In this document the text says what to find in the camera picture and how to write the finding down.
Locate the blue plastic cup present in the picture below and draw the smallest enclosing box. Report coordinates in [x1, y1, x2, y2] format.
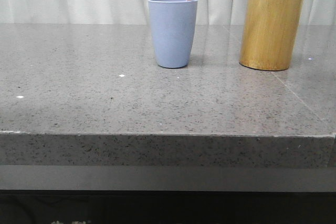
[148, 0, 198, 68]

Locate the bamboo cylinder cup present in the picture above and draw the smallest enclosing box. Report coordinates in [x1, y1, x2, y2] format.
[239, 0, 303, 71]

